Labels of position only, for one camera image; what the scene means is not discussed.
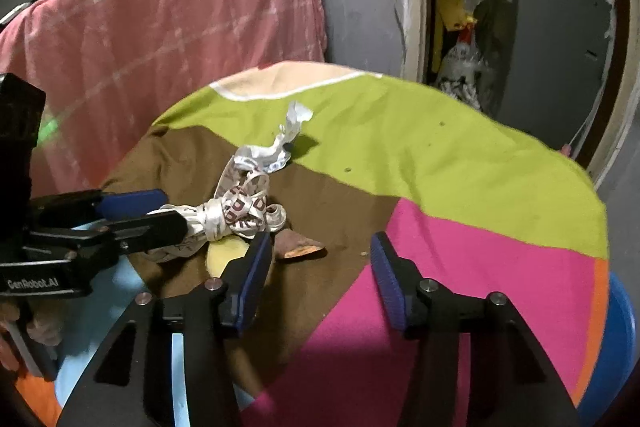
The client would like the person's left hand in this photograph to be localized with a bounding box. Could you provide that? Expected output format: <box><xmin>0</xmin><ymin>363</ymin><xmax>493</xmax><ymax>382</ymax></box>
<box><xmin>0</xmin><ymin>299</ymin><xmax>65</xmax><ymax>375</ymax></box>

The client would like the pink checked cloth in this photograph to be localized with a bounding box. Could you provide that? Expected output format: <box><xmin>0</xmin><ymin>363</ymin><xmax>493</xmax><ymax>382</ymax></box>
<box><xmin>0</xmin><ymin>0</ymin><xmax>328</xmax><ymax>198</ymax></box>

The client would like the blue plastic basin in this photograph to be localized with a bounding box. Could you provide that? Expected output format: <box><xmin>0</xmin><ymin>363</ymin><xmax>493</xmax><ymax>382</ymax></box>
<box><xmin>575</xmin><ymin>272</ymin><xmax>638</xmax><ymax>427</ymax></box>

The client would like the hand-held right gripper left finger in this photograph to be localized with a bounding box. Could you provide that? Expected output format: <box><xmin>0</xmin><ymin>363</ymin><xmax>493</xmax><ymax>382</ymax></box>
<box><xmin>56</xmin><ymin>231</ymin><xmax>275</xmax><ymax>427</ymax></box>

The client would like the crumpled white wrapper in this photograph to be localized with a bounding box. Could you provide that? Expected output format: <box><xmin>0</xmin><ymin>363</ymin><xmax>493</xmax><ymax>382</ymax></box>
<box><xmin>260</xmin><ymin>101</ymin><xmax>314</xmax><ymax>175</ymax></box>

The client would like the brown peel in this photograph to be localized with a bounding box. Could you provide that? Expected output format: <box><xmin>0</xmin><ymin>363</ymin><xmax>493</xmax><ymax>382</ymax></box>
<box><xmin>274</xmin><ymin>229</ymin><xmax>327</xmax><ymax>262</ymax></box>

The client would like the multicoloured tablecloth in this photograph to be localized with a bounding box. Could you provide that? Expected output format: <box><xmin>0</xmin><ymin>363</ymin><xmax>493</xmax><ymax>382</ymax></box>
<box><xmin>15</xmin><ymin>61</ymin><xmax>612</xmax><ymax>427</ymax></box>

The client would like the grey cabinet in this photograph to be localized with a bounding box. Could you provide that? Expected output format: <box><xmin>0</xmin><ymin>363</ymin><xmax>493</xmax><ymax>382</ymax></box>
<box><xmin>495</xmin><ymin>0</ymin><xmax>613</xmax><ymax>148</ymax></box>

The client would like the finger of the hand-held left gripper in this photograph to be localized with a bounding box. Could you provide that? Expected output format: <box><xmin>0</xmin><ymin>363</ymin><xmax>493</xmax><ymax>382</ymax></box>
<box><xmin>27</xmin><ymin>188</ymin><xmax>169</xmax><ymax>228</ymax></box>
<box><xmin>27</xmin><ymin>209</ymin><xmax>190</xmax><ymax>267</ymax></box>

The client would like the white printed ribbon bundle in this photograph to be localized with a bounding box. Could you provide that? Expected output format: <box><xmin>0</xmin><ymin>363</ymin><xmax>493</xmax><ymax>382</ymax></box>
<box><xmin>145</xmin><ymin>152</ymin><xmax>289</xmax><ymax>264</ymax></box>

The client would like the white bag with red top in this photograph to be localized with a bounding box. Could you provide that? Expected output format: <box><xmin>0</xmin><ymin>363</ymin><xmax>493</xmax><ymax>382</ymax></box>
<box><xmin>435</xmin><ymin>27</ymin><xmax>493</xmax><ymax>108</ymax></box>

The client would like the yellow bag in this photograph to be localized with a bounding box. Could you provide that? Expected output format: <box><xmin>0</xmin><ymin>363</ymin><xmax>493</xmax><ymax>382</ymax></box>
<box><xmin>435</xmin><ymin>0</ymin><xmax>476</xmax><ymax>72</ymax></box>

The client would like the yellow peel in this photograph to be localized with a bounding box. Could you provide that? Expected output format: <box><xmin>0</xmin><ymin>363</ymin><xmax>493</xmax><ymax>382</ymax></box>
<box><xmin>205</xmin><ymin>237</ymin><xmax>251</xmax><ymax>280</ymax></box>

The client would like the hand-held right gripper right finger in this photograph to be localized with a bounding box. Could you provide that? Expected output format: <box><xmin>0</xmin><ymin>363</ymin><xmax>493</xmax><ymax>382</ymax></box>
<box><xmin>369</xmin><ymin>231</ymin><xmax>581</xmax><ymax>427</ymax></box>

